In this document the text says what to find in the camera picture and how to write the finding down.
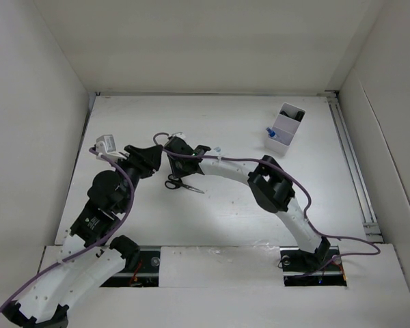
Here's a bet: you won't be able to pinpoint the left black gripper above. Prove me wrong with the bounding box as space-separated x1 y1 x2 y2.
111 144 163 212

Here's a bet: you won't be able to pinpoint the black handled scissors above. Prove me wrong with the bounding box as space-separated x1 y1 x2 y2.
165 174 205 194

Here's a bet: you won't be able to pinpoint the green highlighter marker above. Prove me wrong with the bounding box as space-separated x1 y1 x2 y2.
279 110 294 119

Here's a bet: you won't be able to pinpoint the yellow highlighter marker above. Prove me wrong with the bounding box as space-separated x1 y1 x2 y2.
295 110 305 122

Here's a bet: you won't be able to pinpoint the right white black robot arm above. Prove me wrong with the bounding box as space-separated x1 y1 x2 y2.
163 135 330 271

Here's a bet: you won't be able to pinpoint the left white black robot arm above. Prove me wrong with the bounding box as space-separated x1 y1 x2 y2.
0 139 163 327

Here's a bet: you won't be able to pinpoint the white compartment organizer tray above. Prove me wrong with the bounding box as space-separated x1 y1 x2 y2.
264 102 306 156

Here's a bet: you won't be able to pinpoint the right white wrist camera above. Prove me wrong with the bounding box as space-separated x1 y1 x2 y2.
172 132 186 139

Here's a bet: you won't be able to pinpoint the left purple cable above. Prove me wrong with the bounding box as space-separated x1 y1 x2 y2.
0 146 135 324

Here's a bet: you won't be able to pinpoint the purple cable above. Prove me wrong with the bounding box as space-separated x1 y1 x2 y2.
0 146 135 324
152 131 382 277

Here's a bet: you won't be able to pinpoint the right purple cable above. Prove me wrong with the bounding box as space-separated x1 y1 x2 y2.
152 131 382 277

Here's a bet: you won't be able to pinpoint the left base mounting rail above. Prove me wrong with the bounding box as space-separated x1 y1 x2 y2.
101 246 161 288

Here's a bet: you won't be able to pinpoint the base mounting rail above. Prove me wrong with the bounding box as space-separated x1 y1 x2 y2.
101 246 161 288
277 246 347 287

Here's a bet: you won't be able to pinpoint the right base mounting rail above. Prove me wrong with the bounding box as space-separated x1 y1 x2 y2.
277 246 347 287

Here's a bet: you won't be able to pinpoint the aluminium frame rail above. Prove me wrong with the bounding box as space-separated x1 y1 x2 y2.
325 92 384 243

